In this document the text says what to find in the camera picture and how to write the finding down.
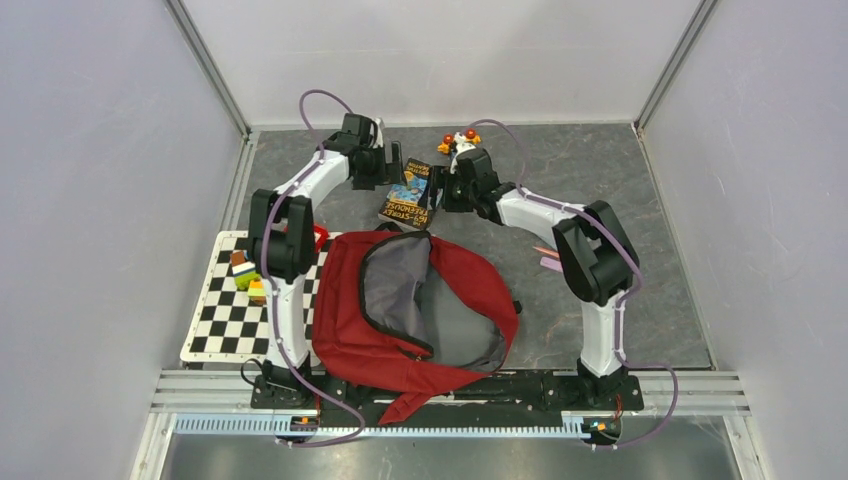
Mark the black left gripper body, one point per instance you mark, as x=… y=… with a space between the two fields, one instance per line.
x=375 y=171

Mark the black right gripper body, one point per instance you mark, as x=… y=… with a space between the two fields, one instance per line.
x=457 y=197

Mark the blue treehouse comic book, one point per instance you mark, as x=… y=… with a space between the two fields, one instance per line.
x=408 y=205

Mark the red student backpack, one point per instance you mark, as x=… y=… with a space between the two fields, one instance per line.
x=410 y=313

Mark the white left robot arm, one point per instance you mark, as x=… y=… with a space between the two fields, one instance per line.
x=282 y=234

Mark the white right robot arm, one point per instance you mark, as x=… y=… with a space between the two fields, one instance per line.
x=599 y=263

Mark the colourful toy block tower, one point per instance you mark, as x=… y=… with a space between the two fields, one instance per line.
x=449 y=140

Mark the pink chalk stick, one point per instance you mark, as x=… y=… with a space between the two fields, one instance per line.
x=551 y=263

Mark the colourful toy block train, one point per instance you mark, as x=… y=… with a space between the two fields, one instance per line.
x=246 y=277

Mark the black and white chessboard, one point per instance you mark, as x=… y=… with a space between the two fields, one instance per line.
x=226 y=326

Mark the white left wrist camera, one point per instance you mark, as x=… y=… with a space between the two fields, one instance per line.
x=379 y=136

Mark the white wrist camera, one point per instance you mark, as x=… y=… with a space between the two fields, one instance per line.
x=379 y=136
x=459 y=149

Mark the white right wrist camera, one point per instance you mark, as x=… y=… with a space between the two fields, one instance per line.
x=459 y=149

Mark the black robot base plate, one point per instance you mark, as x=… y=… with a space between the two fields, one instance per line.
x=511 y=398

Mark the aluminium toothed rail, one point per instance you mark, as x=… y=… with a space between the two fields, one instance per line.
x=289 y=426

